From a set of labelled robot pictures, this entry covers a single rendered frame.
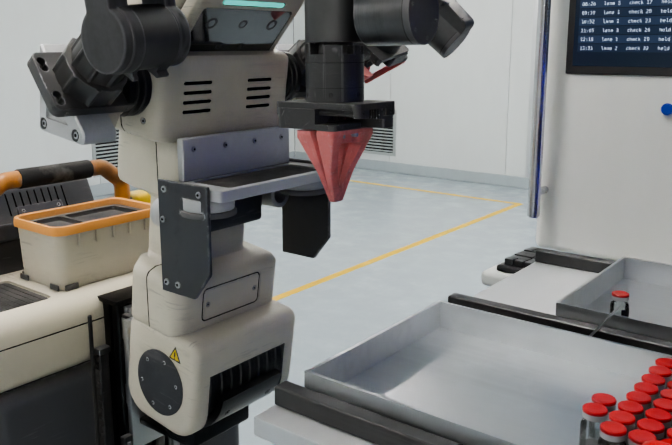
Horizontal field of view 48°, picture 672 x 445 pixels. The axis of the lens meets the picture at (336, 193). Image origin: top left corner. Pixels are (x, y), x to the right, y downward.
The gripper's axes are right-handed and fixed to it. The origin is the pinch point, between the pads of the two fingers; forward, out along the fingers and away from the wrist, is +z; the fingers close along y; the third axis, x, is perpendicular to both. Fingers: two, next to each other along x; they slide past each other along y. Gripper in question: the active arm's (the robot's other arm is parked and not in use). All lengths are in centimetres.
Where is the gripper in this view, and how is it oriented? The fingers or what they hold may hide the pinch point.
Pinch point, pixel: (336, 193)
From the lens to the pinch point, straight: 74.7
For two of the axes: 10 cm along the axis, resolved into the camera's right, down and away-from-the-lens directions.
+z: 0.1, 9.8, 1.8
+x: 6.2, -1.5, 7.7
